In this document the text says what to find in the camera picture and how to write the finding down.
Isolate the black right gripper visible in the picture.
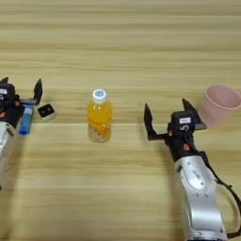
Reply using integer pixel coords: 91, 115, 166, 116
143, 98, 208, 163

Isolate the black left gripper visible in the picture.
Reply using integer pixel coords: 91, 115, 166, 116
0, 76, 43, 129

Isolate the blue glue stick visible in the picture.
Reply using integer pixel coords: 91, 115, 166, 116
18, 104, 35, 137

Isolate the small black white cube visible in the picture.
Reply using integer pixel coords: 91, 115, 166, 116
37, 103, 57, 122

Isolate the pink plastic cup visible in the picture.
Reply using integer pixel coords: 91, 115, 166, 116
201, 83, 241, 127

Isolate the orange juice bottle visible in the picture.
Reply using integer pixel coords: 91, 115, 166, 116
87, 88, 113, 144

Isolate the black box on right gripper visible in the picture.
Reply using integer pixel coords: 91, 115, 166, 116
170, 110, 194, 133

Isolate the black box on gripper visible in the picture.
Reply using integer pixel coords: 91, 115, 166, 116
0, 83, 16, 102
170, 110, 194, 133

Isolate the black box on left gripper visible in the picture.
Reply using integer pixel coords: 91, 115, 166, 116
0, 83, 16, 102

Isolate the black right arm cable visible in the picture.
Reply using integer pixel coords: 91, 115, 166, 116
201, 152, 241, 239

